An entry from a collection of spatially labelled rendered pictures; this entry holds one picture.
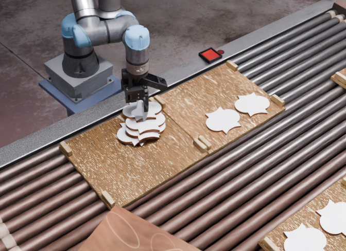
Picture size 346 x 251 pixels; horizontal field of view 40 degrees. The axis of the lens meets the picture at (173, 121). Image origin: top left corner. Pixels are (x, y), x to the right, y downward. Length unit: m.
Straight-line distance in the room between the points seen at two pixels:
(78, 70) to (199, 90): 0.49
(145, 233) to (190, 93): 0.74
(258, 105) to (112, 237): 0.84
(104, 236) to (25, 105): 2.03
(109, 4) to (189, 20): 2.25
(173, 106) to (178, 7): 2.41
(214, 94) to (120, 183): 0.58
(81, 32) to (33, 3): 2.76
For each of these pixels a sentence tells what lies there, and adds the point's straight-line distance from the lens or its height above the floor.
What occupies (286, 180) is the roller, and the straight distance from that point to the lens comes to 1.71.
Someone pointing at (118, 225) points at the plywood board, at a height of 1.04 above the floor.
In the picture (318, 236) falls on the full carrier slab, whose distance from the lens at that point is 1.57.
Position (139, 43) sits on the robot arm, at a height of 1.34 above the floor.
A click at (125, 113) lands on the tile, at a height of 1.00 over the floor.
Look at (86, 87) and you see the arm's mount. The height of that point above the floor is 0.92.
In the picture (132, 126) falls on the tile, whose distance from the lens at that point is 1.70.
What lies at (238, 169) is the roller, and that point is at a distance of 1.70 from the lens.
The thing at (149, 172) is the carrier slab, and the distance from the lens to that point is 1.63.
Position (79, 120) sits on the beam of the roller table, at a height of 0.92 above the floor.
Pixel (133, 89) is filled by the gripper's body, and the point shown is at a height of 1.15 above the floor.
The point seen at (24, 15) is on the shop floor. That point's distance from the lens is 4.16.
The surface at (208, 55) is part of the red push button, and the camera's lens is 2.14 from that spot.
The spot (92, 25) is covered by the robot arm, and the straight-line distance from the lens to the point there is 1.56.
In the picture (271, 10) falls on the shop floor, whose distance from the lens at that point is 4.33.
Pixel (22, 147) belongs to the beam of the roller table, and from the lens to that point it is 1.78.
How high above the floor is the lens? 2.22
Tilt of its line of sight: 45 degrees down
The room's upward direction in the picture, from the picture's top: 4 degrees clockwise
